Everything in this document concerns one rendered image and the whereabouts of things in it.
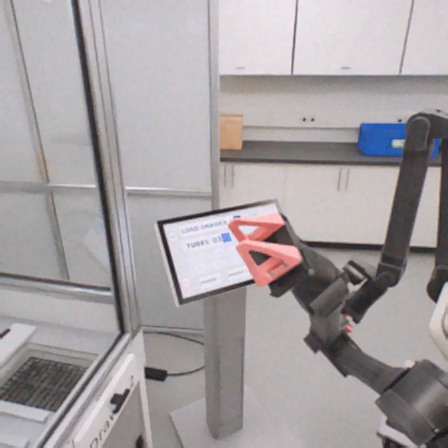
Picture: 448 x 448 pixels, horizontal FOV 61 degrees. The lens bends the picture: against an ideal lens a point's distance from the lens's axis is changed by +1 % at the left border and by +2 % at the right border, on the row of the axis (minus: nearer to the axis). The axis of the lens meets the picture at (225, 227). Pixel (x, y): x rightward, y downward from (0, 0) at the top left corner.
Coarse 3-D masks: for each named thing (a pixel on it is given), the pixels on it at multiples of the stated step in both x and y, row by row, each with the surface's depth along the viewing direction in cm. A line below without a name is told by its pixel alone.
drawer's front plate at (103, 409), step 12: (132, 360) 112; (120, 372) 107; (132, 372) 113; (120, 384) 106; (132, 384) 114; (108, 396) 100; (96, 408) 96; (108, 408) 101; (96, 420) 95; (108, 420) 101; (84, 432) 90; (96, 432) 96; (108, 432) 102; (84, 444) 90
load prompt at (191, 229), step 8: (224, 216) 145; (232, 216) 146; (240, 216) 148; (248, 216) 149; (184, 224) 139; (192, 224) 140; (200, 224) 141; (208, 224) 142; (216, 224) 143; (224, 224) 144; (184, 232) 138; (192, 232) 139; (200, 232) 140; (208, 232) 141
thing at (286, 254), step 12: (288, 228) 50; (276, 240) 51; (288, 240) 49; (240, 252) 45; (264, 252) 45; (276, 252) 45; (288, 252) 46; (300, 252) 49; (252, 264) 46; (264, 264) 48; (276, 264) 47; (288, 264) 47; (300, 264) 47; (264, 276) 48; (276, 276) 48
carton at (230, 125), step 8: (224, 120) 349; (232, 120) 348; (240, 120) 348; (224, 128) 351; (232, 128) 351; (240, 128) 351; (224, 136) 354; (232, 136) 354; (240, 136) 354; (224, 144) 358; (232, 144) 357; (240, 144) 357
